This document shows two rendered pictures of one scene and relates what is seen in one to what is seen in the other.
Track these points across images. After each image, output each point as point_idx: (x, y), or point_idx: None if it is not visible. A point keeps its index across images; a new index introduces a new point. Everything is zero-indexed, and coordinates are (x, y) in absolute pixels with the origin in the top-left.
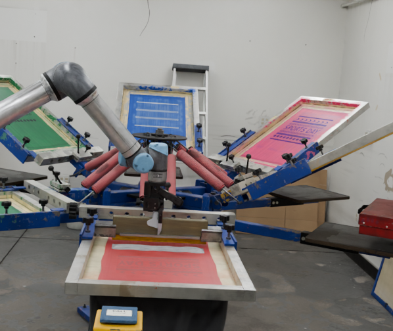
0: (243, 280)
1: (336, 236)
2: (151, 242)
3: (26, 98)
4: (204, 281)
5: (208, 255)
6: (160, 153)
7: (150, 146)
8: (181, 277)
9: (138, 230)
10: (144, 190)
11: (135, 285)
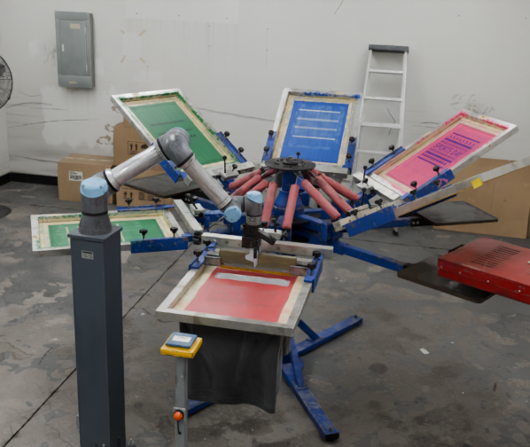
0: (291, 318)
1: (428, 273)
2: (251, 271)
3: (144, 160)
4: (266, 315)
5: (290, 288)
6: (253, 201)
7: (246, 195)
8: (251, 309)
9: (239, 262)
10: (244, 230)
11: (204, 317)
